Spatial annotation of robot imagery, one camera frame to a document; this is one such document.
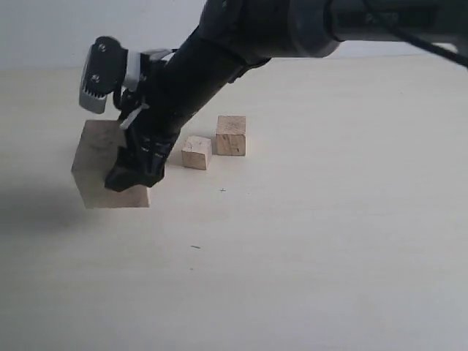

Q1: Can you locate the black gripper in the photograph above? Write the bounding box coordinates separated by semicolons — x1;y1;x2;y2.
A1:
105;61;194;192

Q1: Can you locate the largest wooden cube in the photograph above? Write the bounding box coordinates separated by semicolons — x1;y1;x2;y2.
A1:
71;120;150;209

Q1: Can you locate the smallest wooden cube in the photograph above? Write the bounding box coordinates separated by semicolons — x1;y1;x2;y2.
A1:
181;136;213;170

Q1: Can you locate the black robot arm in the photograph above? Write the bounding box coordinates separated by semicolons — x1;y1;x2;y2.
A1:
105;1;467;192

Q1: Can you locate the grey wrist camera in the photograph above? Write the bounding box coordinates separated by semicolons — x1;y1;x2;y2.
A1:
79;37;141;114

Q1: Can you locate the black cable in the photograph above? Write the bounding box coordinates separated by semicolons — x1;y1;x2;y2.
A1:
380;18;468;69

